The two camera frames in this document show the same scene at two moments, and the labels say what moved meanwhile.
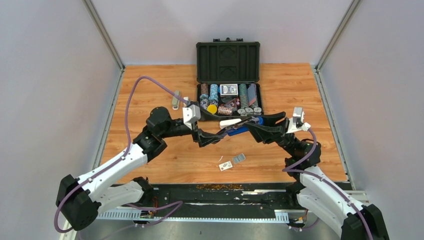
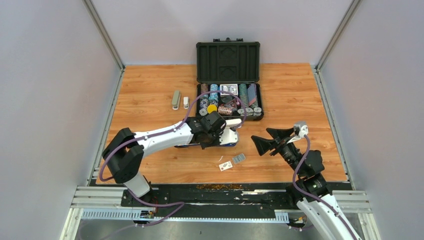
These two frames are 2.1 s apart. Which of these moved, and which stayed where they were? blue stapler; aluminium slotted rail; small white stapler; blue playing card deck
Moved: blue stapler
Stayed: blue playing card deck; small white stapler; aluminium slotted rail
